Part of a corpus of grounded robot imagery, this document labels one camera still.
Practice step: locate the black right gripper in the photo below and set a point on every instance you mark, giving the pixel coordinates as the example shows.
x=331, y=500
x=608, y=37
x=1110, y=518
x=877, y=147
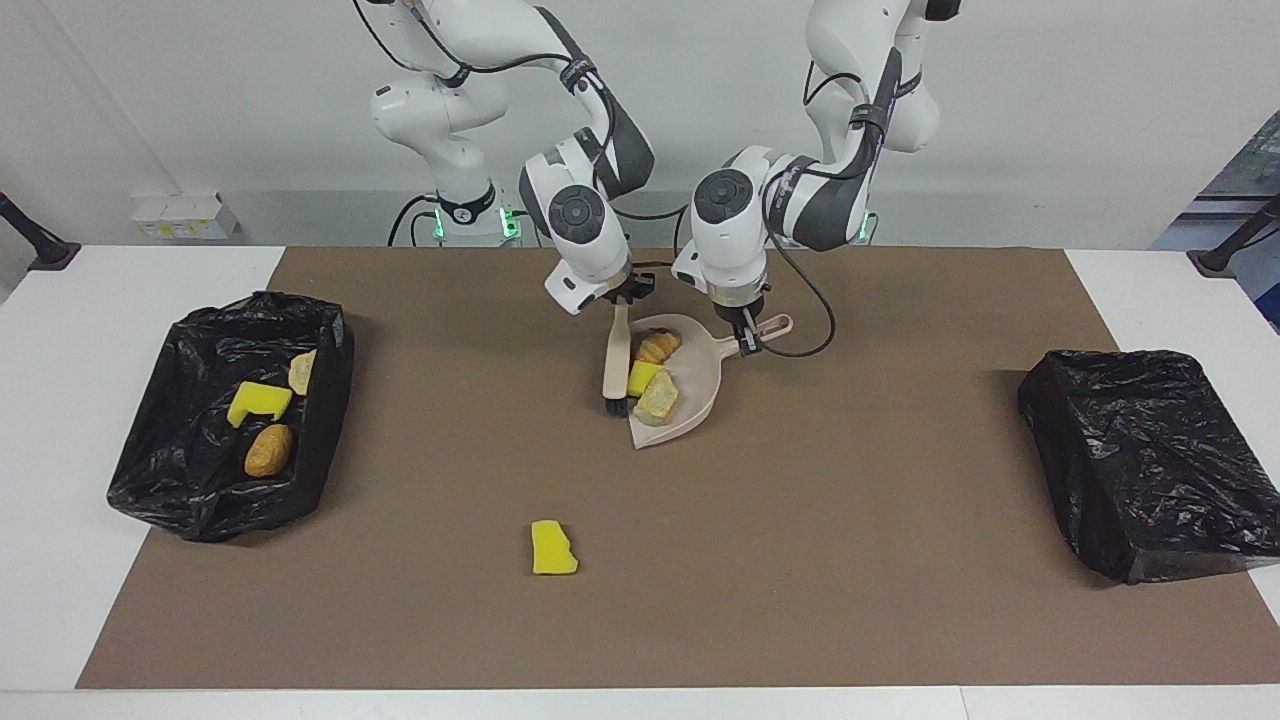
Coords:
x=632, y=288

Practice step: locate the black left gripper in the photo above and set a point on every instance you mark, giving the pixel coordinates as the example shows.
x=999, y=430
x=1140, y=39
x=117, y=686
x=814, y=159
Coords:
x=745, y=315

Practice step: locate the beige plastic dustpan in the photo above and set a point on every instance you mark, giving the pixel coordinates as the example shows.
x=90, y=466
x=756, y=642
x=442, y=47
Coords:
x=700, y=380

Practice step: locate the beige brush with black bristles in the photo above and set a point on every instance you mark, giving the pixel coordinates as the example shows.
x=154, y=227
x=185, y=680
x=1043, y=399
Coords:
x=616, y=360

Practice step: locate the yellow sponge wedge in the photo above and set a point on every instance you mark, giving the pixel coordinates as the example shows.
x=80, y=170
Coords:
x=643, y=379

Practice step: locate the pale crusty bread piece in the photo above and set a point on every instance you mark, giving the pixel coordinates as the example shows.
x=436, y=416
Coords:
x=658, y=402

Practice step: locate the yellow sponge chunk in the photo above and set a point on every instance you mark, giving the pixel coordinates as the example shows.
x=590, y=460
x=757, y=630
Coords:
x=552, y=550

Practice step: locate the green and yellow sponge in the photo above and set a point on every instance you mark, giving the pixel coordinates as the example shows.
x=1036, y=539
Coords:
x=262, y=400

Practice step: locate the brown bread roll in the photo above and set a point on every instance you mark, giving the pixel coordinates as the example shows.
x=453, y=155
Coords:
x=268, y=452

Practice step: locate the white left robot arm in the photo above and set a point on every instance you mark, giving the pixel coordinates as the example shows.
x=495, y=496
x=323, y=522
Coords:
x=730, y=250

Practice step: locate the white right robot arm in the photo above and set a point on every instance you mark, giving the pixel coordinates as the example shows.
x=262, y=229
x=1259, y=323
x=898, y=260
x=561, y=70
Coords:
x=590, y=240

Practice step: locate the black bag lined bin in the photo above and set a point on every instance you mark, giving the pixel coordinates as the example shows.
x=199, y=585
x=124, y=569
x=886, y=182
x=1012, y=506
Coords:
x=180, y=480
x=1140, y=470

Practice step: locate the brown paper table mat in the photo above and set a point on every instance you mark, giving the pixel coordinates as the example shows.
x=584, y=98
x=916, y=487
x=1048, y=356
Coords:
x=700, y=600

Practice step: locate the black stand pole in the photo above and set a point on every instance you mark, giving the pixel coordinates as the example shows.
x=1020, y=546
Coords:
x=45, y=248
x=1225, y=255

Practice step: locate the white wall socket box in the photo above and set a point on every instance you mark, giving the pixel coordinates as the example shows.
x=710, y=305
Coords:
x=185, y=218

